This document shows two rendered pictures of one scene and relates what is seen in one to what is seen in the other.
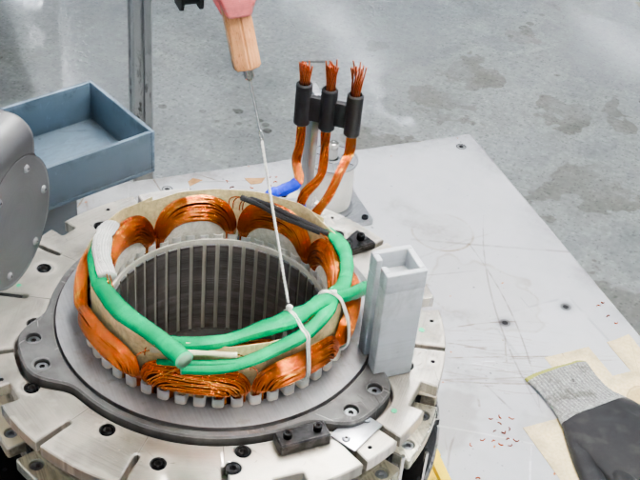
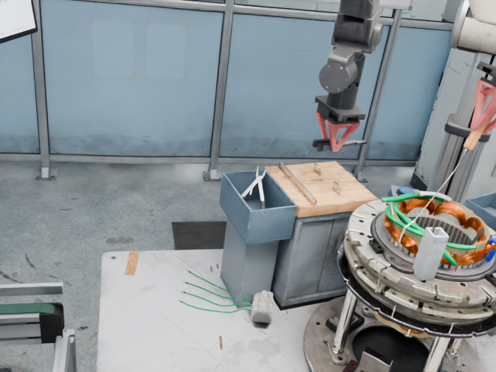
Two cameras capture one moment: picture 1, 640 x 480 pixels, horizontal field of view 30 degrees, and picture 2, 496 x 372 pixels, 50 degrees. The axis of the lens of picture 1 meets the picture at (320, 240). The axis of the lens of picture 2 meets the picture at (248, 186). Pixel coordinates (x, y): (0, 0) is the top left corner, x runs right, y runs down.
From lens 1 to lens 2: 93 cm
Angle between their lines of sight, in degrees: 79
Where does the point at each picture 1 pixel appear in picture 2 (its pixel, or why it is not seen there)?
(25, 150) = (342, 63)
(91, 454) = (362, 210)
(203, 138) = not seen: outside the picture
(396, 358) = (418, 268)
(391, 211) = not seen: outside the picture
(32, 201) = (341, 78)
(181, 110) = not seen: outside the picture
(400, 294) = (426, 239)
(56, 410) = (379, 207)
